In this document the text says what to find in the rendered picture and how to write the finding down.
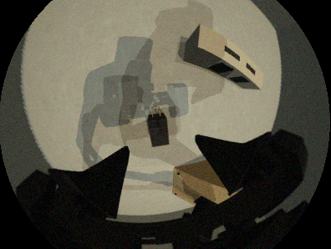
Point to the black two-prong plug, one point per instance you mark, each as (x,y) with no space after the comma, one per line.
(158,129)

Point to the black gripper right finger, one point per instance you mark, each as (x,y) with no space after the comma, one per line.
(230,160)

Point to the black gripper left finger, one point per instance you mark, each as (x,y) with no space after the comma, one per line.
(101,184)

